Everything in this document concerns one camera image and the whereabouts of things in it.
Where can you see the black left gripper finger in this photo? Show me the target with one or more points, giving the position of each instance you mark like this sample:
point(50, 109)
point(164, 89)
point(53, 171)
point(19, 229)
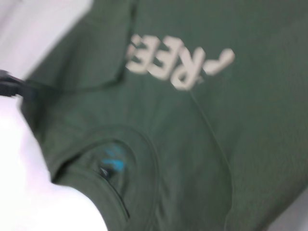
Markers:
point(12, 86)

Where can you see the dark green FREE T-shirt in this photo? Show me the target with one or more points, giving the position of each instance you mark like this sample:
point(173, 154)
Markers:
point(192, 120)

